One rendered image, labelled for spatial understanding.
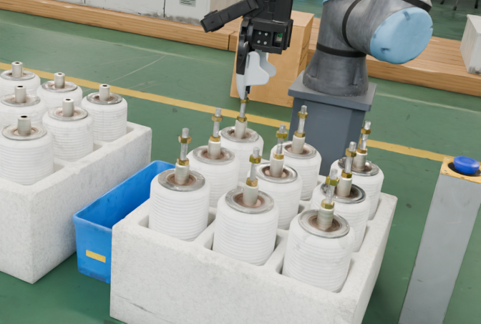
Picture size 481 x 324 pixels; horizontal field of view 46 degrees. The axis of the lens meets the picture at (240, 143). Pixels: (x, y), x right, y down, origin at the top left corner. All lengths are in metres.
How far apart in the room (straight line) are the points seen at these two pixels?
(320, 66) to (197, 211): 0.53
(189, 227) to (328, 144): 0.51
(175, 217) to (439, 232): 0.43
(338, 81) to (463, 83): 1.49
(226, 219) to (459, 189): 0.37
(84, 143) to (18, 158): 0.15
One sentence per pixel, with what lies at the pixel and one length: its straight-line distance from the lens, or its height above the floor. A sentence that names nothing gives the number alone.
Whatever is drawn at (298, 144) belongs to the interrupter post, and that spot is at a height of 0.27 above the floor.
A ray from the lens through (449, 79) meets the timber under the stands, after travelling 2.70.
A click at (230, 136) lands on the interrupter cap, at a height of 0.25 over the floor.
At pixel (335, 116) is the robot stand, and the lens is 1.28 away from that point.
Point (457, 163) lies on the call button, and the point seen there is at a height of 0.33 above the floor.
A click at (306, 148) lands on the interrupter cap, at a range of 1.08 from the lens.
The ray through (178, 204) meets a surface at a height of 0.23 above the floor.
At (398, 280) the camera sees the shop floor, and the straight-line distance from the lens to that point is 1.23.
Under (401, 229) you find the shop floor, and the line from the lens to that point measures 1.41.
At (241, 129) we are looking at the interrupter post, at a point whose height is 0.27.
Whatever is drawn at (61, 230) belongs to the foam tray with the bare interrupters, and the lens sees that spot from 1.11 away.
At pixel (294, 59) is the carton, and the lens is 2.04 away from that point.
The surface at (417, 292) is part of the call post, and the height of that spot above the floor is 0.09.
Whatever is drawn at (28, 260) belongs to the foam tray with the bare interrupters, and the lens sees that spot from 1.08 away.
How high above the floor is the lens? 0.67
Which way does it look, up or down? 23 degrees down
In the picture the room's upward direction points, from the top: 7 degrees clockwise
